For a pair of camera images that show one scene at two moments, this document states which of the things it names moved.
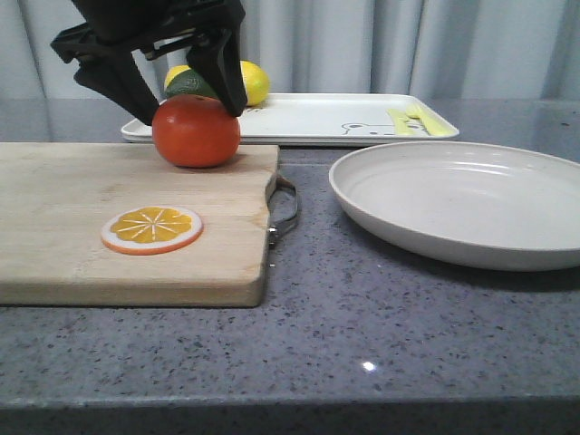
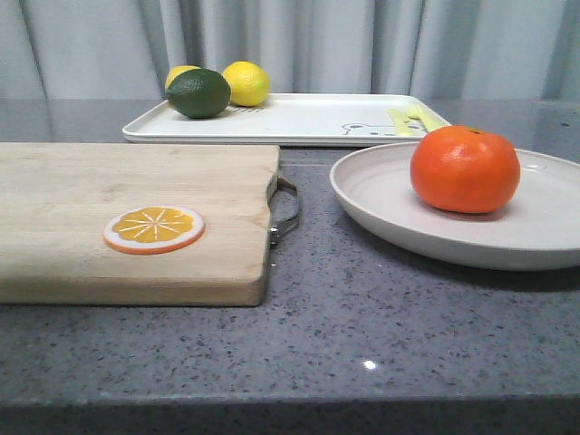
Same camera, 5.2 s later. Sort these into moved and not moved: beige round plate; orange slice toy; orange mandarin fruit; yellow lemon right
Moved: orange mandarin fruit
Not moved: yellow lemon right; orange slice toy; beige round plate
